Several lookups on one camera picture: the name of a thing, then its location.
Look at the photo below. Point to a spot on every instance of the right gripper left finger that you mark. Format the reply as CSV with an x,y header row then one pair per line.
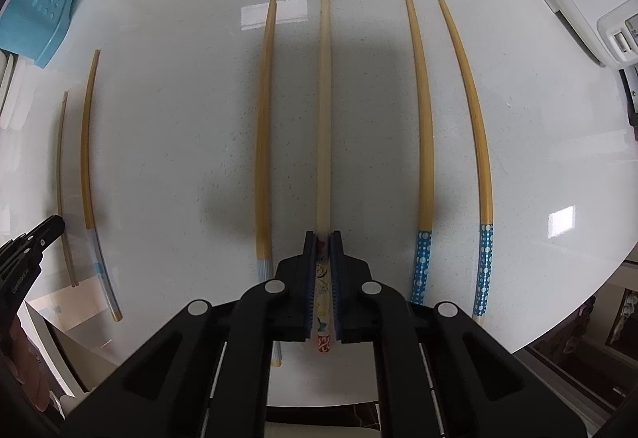
x,y
310,255

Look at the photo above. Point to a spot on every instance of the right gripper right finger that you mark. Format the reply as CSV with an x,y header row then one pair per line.
x,y
340,283

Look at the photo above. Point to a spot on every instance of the bamboo chopstick pale blue end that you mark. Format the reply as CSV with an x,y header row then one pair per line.
x,y
263,229

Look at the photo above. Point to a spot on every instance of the bamboo chopstick red patterned end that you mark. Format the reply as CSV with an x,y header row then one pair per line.
x,y
324,175

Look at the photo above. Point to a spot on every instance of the thin pale bamboo chopstick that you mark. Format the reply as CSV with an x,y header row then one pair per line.
x,y
67,255

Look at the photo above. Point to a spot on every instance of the bamboo chopstick blue dotted end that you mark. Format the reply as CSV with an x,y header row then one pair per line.
x,y
424,236

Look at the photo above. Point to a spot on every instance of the bamboo chopstick light blue end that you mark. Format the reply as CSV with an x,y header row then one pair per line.
x,y
86,192

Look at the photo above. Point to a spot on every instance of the left hand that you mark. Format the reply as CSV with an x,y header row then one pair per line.
x,y
24,364

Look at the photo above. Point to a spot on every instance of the blue plastic utensil holder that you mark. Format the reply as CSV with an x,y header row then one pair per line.
x,y
35,29

